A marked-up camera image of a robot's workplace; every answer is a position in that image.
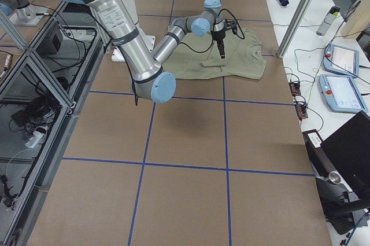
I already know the black control box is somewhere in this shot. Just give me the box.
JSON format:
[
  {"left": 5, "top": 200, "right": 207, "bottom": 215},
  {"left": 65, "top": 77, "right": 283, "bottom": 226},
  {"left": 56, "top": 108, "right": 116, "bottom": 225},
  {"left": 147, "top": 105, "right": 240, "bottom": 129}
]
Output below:
[{"left": 36, "top": 24, "right": 63, "bottom": 54}]

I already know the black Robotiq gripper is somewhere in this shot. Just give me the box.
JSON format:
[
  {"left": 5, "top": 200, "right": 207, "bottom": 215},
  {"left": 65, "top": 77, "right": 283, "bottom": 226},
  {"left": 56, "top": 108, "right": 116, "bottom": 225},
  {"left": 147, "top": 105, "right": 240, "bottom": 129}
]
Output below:
[{"left": 212, "top": 20, "right": 237, "bottom": 58}]

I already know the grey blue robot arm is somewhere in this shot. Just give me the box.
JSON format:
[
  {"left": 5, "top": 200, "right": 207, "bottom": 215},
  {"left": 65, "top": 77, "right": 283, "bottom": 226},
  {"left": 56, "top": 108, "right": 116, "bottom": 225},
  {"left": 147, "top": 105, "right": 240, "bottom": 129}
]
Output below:
[{"left": 62, "top": 0, "right": 240, "bottom": 102}]

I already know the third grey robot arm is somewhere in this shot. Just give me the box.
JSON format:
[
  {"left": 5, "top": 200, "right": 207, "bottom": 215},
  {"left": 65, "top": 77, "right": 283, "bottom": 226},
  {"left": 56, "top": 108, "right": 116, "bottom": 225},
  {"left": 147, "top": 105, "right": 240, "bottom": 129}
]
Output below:
[{"left": 1, "top": 0, "right": 50, "bottom": 26}]

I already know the white power strip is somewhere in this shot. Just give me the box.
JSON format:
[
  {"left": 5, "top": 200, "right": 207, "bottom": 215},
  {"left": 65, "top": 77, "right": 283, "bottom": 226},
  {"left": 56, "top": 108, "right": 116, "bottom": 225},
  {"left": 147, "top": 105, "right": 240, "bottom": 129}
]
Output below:
[{"left": 25, "top": 127, "right": 46, "bottom": 148}]

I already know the olive green long-sleeve shirt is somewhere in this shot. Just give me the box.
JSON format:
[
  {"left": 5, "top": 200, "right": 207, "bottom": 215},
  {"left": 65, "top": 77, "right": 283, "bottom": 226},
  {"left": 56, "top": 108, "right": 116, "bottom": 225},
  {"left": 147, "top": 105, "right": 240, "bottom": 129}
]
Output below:
[{"left": 163, "top": 28, "right": 267, "bottom": 80}]

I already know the blue teach pendant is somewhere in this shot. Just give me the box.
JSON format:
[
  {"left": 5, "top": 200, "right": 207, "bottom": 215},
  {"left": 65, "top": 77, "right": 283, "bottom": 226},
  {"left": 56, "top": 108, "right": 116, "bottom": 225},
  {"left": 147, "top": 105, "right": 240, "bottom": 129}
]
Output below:
[
  {"left": 319, "top": 74, "right": 368, "bottom": 114},
  {"left": 323, "top": 43, "right": 359, "bottom": 78}
]

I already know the aluminium frame rail structure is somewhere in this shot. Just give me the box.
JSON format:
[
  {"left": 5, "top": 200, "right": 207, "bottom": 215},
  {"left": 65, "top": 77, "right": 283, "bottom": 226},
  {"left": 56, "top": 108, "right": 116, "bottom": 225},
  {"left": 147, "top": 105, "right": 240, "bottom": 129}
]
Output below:
[{"left": 1, "top": 3, "right": 106, "bottom": 245}]

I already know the white side table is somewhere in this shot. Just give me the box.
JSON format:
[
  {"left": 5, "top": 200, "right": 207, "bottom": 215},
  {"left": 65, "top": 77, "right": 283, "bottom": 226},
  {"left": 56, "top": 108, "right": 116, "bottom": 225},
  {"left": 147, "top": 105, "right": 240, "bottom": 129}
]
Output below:
[{"left": 283, "top": 0, "right": 369, "bottom": 138}]

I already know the black laptop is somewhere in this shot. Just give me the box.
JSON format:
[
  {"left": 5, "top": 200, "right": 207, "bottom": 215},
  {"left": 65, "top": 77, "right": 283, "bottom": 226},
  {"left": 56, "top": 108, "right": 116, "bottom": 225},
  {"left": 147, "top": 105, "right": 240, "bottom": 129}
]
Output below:
[{"left": 321, "top": 111, "right": 369, "bottom": 198}]

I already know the upper blue teach pendant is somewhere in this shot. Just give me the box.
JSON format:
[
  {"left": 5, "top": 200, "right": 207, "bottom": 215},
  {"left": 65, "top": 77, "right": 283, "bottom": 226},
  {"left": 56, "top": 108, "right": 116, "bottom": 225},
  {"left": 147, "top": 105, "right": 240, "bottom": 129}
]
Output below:
[{"left": 323, "top": 43, "right": 359, "bottom": 78}]

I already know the aluminium frame post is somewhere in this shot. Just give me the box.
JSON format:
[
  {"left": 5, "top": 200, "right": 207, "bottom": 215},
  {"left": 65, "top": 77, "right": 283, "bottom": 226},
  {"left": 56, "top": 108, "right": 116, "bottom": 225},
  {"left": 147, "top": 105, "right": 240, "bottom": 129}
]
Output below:
[{"left": 277, "top": 0, "right": 312, "bottom": 58}]

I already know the upper orange terminal block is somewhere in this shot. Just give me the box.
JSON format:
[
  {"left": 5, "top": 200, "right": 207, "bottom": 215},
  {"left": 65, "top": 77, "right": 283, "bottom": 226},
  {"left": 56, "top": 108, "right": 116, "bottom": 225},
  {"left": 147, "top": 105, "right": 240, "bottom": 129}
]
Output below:
[{"left": 289, "top": 81, "right": 301, "bottom": 96}]

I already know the lower blue teach pendant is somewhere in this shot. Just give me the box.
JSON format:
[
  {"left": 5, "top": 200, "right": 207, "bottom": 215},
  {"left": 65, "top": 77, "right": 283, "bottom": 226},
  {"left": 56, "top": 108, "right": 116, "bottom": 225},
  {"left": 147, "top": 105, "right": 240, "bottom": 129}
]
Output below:
[{"left": 319, "top": 74, "right": 368, "bottom": 114}]

